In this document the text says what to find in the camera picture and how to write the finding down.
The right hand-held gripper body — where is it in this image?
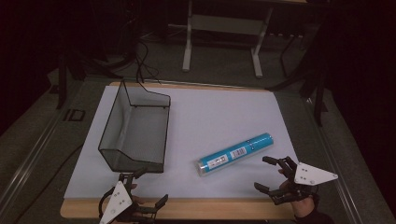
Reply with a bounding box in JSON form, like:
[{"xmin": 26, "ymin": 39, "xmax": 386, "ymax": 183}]
[{"xmin": 272, "ymin": 156, "xmax": 339, "ymax": 205}]

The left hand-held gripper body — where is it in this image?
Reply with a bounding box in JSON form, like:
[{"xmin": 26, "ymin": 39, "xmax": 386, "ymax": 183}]
[{"xmin": 98, "ymin": 173, "xmax": 157, "ymax": 224}]

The blue cylindrical tube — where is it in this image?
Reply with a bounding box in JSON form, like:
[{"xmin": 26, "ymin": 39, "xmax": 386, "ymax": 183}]
[{"xmin": 194, "ymin": 132, "xmax": 276, "ymax": 178}]

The black wire mesh basket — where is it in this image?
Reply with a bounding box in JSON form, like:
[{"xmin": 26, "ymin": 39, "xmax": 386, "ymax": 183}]
[{"xmin": 97, "ymin": 78, "xmax": 172, "ymax": 175}]

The person's left hand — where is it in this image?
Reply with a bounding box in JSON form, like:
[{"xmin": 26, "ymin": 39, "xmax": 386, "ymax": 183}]
[{"xmin": 110, "ymin": 183, "xmax": 148, "ymax": 224}]

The person's right hand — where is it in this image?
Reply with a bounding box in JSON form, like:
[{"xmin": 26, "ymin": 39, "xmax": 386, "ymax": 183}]
[{"xmin": 277, "ymin": 168, "xmax": 316, "ymax": 219}]

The black stand leg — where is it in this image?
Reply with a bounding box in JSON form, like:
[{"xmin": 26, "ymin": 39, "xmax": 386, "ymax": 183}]
[
  {"xmin": 55, "ymin": 51, "xmax": 69, "ymax": 110},
  {"xmin": 313, "ymin": 69, "xmax": 329, "ymax": 127}
]

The white table mat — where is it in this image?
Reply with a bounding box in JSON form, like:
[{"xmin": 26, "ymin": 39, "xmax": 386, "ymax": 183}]
[{"xmin": 63, "ymin": 85, "xmax": 301, "ymax": 201}]

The aluminium rail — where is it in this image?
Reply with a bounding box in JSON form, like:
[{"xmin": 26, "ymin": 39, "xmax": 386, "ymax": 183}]
[
  {"xmin": 304, "ymin": 95, "xmax": 363, "ymax": 224},
  {"xmin": 0, "ymin": 101, "xmax": 73, "ymax": 216}
]

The thin black floor cable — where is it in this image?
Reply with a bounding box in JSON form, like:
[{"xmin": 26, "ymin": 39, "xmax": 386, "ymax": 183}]
[{"xmin": 12, "ymin": 142, "xmax": 86, "ymax": 224}]

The black metal bracket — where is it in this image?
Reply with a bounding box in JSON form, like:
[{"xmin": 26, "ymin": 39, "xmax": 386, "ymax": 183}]
[{"xmin": 63, "ymin": 108, "xmax": 87, "ymax": 122}]

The white metal stand frame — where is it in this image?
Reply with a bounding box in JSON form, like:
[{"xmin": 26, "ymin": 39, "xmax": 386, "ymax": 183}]
[{"xmin": 181, "ymin": 0, "xmax": 276, "ymax": 79}]

